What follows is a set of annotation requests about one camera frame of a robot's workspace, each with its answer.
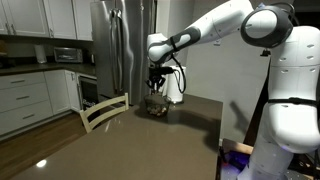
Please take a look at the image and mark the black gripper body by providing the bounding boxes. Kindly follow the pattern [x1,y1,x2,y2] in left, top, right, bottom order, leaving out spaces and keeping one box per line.
[148,67,165,81]

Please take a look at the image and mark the glass bowl with food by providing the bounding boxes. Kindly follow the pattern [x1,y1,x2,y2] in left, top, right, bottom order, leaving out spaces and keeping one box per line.
[143,94,172,118]

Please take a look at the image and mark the white paper towel roll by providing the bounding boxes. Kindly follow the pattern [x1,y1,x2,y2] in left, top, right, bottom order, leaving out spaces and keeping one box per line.
[163,65,187,103]

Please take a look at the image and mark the metal paper towel holder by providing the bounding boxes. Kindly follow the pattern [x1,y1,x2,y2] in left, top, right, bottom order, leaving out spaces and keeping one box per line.
[168,97,185,105]

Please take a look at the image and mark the brown objects pile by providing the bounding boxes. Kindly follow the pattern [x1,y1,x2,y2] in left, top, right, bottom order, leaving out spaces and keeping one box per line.
[147,103,168,117]

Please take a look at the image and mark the stainless steel refrigerator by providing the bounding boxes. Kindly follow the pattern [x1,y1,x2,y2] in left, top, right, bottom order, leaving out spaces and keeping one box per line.
[89,0,157,106]

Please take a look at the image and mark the cream wooden chair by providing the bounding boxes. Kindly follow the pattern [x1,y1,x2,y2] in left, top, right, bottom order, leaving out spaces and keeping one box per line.
[79,92,130,134]

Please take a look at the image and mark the black undercounter appliance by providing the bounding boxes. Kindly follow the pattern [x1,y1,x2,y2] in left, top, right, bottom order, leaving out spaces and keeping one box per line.
[77,73,100,112]

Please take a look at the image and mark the silver toaster oven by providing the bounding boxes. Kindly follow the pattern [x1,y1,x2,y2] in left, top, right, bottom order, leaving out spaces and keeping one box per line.
[53,46,84,64]

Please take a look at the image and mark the dark kitchen countertop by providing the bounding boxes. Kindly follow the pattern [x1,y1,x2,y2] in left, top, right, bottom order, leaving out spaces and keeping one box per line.
[0,62,98,78]

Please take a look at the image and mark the small white paper roll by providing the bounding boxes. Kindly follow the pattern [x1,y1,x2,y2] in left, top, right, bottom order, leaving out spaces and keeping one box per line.
[34,44,48,65]

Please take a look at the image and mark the white lower cabinets with drawers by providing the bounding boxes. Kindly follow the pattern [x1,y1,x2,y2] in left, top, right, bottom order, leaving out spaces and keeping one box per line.
[0,69,82,137]

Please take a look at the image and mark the white upper cabinets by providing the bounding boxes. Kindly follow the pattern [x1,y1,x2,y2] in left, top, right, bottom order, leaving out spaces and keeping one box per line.
[0,0,94,42]

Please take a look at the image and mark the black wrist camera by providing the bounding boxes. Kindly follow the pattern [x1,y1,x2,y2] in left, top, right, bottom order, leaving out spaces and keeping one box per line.
[160,66,176,75]

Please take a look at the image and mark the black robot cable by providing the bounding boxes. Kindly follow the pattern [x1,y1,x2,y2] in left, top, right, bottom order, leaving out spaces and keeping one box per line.
[170,54,188,95]

